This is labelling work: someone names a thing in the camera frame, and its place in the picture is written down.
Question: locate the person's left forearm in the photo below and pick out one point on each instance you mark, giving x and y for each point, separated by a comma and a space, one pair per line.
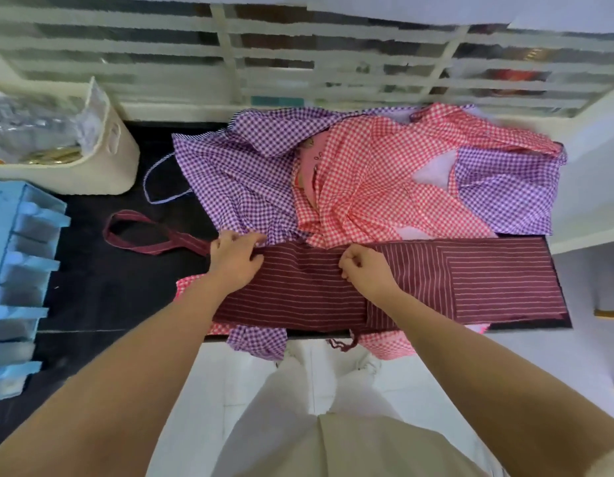
118, 387

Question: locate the white storage basket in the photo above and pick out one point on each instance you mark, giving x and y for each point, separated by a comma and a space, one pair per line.
105, 163

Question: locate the person's right hand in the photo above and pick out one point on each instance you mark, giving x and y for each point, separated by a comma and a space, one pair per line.
371, 275

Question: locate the person's left hand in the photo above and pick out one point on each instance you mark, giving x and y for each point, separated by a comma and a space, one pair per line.
235, 265

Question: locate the white striped window grille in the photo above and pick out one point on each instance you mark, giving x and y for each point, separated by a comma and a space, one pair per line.
287, 54

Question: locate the person's right forearm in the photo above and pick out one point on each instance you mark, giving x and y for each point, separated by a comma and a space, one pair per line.
490, 382

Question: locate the white cabinet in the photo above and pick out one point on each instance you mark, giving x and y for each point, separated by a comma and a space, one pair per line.
592, 193

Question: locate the red gingham apron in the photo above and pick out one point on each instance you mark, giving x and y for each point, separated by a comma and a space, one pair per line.
376, 183

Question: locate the clear plastic bags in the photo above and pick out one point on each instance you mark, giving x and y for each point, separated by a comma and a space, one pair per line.
33, 124

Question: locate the purple gingham apron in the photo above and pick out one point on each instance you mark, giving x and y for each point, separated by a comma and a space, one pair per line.
510, 188
227, 178

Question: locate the white cloth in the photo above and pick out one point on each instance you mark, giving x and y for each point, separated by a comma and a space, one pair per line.
438, 169

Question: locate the light blue plastic organizer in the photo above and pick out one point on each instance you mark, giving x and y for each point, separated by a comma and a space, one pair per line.
16, 273

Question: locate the maroon striped apron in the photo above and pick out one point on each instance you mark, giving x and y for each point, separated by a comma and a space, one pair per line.
485, 278

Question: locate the person's white shoe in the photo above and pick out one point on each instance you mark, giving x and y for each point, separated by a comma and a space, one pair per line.
369, 363

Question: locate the person's beige shirt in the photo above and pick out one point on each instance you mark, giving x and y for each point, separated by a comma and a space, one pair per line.
386, 449

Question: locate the person's right fingers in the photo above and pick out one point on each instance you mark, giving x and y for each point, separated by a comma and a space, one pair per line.
351, 260

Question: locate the wooden stick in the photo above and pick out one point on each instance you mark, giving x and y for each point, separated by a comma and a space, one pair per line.
610, 313

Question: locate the person's left thumb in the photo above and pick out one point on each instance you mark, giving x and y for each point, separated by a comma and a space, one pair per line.
259, 262

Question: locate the pink printed cloth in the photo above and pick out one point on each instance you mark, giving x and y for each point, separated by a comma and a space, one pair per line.
314, 158

